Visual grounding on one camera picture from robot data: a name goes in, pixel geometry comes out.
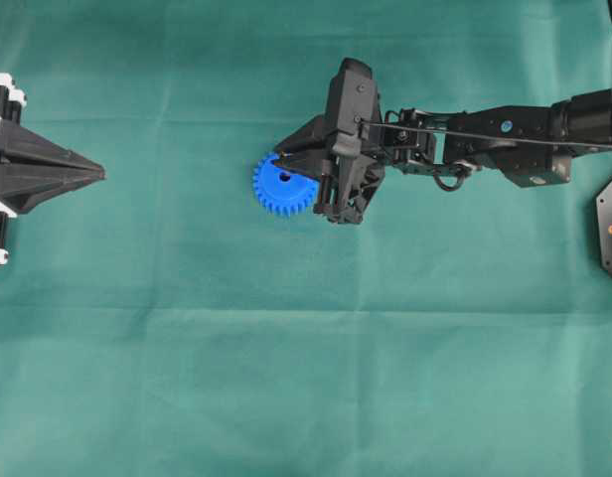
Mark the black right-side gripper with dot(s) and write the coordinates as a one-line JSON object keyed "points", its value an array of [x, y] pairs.
{"points": [[339, 148]]}

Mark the black white left-side gripper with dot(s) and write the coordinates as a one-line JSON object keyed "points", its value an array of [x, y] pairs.
{"points": [[24, 187]]}

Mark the black right-side robot arm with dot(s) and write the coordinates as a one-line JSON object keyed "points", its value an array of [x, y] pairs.
{"points": [[531, 146]]}

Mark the blue plastic gear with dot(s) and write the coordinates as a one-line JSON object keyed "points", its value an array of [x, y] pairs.
{"points": [[280, 192]]}

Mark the green cloth mat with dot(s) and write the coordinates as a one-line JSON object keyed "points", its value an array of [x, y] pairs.
{"points": [[162, 323]]}

